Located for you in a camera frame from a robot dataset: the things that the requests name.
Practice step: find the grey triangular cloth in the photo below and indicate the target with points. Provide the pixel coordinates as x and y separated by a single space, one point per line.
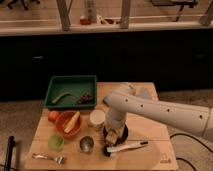
144 93

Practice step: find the yellow corn cob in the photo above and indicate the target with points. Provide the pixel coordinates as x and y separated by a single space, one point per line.
71 124

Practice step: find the orange tomato fruit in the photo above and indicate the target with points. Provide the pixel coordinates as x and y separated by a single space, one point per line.
53 115

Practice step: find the red object on shelf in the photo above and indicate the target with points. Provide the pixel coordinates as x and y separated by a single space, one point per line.
84 21

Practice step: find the white round cup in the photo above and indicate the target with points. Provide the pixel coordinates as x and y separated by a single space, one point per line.
97 118

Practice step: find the green plastic cup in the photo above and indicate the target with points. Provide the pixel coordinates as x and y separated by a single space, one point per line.
56 142

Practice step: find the black pole at left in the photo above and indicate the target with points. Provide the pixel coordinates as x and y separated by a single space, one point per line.
8 159

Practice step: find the green bean pod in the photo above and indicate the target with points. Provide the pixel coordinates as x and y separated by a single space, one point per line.
56 99

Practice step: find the wooden black felt eraser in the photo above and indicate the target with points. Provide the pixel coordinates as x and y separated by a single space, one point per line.
111 138

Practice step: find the small steel cup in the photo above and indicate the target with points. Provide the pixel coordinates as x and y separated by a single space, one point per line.
87 144

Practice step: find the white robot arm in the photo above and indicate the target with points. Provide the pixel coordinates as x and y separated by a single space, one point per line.
196 120

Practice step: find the green plastic tray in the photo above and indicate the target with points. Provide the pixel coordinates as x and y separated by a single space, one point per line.
77 85

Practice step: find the white black dish brush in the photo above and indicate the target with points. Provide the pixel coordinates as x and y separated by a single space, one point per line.
108 150

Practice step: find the silver fork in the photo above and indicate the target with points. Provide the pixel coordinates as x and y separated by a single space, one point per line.
59 160

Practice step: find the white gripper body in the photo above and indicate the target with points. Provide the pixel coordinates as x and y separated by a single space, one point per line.
115 127

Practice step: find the orange bowl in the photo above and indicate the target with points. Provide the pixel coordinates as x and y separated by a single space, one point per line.
61 122

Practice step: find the brown grape bunch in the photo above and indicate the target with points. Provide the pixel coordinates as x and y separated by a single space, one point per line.
85 98

